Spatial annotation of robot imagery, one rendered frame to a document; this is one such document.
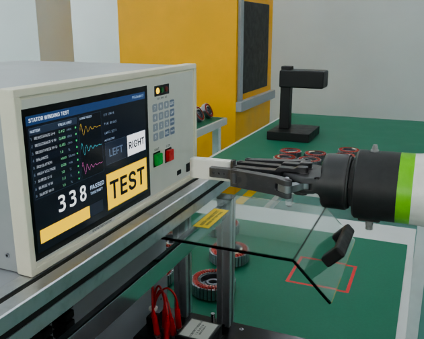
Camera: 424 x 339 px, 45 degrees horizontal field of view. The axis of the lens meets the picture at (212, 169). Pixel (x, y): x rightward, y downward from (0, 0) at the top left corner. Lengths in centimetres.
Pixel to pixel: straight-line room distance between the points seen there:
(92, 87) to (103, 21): 638
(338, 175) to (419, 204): 10
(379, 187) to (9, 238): 44
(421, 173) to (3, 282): 50
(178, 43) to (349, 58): 219
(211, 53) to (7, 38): 174
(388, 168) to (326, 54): 525
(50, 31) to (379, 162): 418
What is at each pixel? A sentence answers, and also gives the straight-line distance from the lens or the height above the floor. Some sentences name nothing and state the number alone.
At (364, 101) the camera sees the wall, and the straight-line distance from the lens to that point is 588.
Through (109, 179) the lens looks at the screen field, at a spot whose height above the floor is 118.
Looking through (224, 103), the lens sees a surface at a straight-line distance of 428.
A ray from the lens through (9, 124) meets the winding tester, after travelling 56.
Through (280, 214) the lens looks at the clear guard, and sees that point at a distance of 91.
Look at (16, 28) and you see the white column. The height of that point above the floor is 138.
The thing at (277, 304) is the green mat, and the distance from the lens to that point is 126.
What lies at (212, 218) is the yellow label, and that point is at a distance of 88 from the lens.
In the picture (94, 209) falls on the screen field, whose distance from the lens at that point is 67.
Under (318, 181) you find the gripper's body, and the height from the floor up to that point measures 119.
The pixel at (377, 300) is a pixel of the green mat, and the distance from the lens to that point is 132.
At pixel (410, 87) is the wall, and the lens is 583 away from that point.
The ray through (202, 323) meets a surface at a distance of 95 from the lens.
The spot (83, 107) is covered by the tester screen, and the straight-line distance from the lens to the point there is 64.
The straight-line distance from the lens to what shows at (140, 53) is 459.
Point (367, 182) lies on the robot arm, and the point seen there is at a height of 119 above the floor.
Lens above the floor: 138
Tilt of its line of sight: 15 degrees down
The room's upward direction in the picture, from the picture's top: straight up
